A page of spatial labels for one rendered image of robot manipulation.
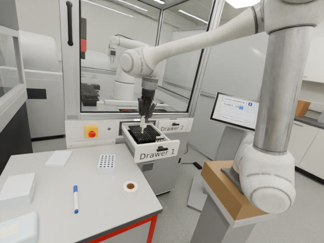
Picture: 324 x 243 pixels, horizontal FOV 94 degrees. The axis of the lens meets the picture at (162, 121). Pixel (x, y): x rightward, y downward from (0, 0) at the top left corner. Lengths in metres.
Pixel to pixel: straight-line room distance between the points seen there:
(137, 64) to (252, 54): 1.96
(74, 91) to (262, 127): 0.92
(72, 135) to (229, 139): 1.36
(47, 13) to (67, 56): 3.18
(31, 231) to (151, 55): 0.72
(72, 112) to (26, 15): 3.22
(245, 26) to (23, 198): 1.06
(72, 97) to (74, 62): 0.19
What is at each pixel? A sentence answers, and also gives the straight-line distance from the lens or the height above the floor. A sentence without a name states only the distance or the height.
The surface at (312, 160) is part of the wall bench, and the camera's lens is 3.60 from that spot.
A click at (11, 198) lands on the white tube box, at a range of 0.82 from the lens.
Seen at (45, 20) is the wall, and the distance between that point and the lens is 4.12.
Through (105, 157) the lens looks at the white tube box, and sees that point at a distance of 0.96.
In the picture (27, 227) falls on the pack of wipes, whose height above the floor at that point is 0.80.
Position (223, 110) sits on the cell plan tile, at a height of 1.06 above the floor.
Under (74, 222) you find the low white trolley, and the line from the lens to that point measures 0.74.
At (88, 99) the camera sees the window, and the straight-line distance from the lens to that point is 1.03.
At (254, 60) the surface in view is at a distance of 2.40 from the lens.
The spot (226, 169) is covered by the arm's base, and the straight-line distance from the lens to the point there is 0.94.
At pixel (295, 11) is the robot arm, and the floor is 1.53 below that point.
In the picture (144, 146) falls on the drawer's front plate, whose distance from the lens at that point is 0.84.
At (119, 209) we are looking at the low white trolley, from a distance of 0.75.
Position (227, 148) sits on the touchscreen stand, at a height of 0.68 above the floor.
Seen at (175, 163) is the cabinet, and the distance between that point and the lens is 1.61.
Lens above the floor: 1.35
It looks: 20 degrees down
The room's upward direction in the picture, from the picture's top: 11 degrees clockwise
